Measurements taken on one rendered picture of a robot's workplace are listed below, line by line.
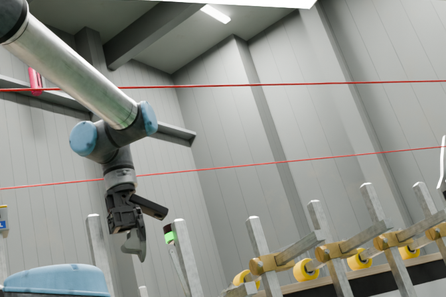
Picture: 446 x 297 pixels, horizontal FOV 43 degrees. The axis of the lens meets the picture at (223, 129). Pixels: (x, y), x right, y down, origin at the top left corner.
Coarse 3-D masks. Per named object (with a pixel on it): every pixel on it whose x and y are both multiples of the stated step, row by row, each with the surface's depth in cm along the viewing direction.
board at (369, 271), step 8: (424, 256) 226; (432, 256) 227; (440, 256) 229; (384, 264) 216; (408, 264) 221; (416, 264) 222; (352, 272) 209; (360, 272) 210; (368, 272) 212; (376, 272) 213; (312, 280) 201; (320, 280) 202; (328, 280) 203; (288, 288) 195; (296, 288) 197; (304, 288) 198; (256, 296) 189; (264, 296) 191
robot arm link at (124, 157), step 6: (120, 150) 159; (126, 150) 162; (120, 156) 159; (126, 156) 161; (114, 162) 159; (120, 162) 159; (126, 162) 160; (132, 162) 162; (102, 168) 161; (108, 168) 158; (114, 168) 158; (120, 168) 158; (132, 168) 161
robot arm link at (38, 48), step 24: (0, 0) 103; (24, 0) 108; (0, 24) 103; (24, 24) 107; (24, 48) 111; (48, 48) 115; (48, 72) 119; (72, 72) 122; (96, 72) 130; (72, 96) 129; (96, 96) 131; (120, 96) 138; (120, 120) 140; (144, 120) 145; (120, 144) 149
